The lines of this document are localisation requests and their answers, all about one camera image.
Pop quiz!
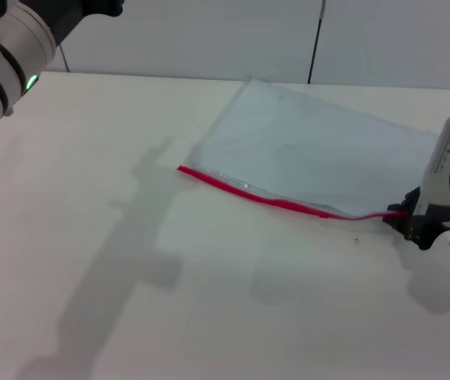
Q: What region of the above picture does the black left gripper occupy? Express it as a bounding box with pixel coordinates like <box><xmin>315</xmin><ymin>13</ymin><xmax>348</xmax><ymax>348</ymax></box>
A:
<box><xmin>21</xmin><ymin>0</ymin><xmax>125</xmax><ymax>46</ymax></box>

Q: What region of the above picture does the clear document bag red zipper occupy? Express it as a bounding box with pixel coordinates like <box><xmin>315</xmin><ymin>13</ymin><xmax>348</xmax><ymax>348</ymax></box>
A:
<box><xmin>176</xmin><ymin>77</ymin><xmax>441</xmax><ymax>222</ymax></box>

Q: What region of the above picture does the black vertical pole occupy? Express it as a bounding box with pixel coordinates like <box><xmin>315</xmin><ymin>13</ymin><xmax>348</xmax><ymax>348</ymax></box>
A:
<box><xmin>307</xmin><ymin>0</ymin><xmax>327</xmax><ymax>85</ymax></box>

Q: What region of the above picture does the thin brown wall cable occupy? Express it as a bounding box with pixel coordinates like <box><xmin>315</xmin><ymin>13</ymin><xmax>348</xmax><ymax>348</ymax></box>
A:
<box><xmin>59</xmin><ymin>42</ymin><xmax>70</xmax><ymax>74</ymax></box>

